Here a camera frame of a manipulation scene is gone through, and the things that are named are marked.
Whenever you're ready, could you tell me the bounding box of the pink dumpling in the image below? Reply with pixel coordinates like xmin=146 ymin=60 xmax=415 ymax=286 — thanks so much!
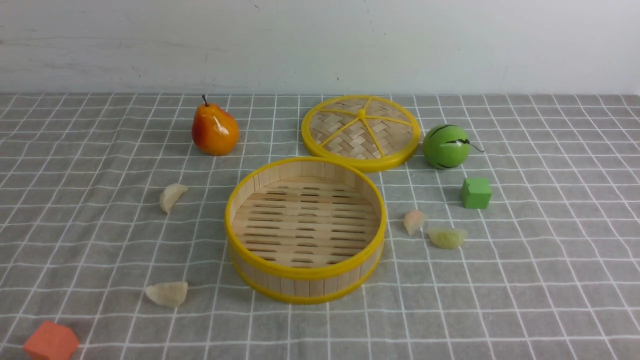
xmin=403 ymin=209 xmax=428 ymax=237

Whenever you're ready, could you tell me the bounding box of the green dumpling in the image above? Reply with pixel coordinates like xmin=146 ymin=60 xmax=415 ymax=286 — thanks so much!
xmin=426 ymin=227 xmax=468 ymax=249

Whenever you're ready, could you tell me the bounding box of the white dumpling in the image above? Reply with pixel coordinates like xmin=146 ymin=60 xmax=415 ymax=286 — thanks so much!
xmin=158 ymin=183 xmax=189 ymax=214
xmin=144 ymin=281 xmax=189 ymax=309

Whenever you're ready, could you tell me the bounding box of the yellow rimmed bamboo steamer tray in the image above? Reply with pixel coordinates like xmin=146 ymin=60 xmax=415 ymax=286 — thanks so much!
xmin=224 ymin=157 xmax=387 ymax=305

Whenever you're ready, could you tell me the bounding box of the yellow rimmed woven steamer lid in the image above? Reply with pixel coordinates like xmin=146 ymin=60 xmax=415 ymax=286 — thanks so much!
xmin=301 ymin=95 xmax=422 ymax=173

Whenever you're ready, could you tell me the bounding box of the orange toy pear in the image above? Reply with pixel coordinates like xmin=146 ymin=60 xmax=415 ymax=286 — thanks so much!
xmin=191 ymin=95 xmax=240 ymax=157

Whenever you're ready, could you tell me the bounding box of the green toy watermelon ball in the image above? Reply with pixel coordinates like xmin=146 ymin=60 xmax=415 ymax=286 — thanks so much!
xmin=422 ymin=124 xmax=485 ymax=170

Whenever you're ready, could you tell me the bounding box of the green wooden cube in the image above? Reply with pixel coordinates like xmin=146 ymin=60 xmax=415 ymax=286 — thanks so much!
xmin=461 ymin=177 xmax=492 ymax=210

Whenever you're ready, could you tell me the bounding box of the grey checked tablecloth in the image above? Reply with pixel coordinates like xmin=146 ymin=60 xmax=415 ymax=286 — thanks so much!
xmin=0 ymin=93 xmax=640 ymax=360

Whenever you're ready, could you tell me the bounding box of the orange wooden cube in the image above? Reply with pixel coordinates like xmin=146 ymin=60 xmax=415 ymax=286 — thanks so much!
xmin=22 ymin=321 xmax=80 ymax=360

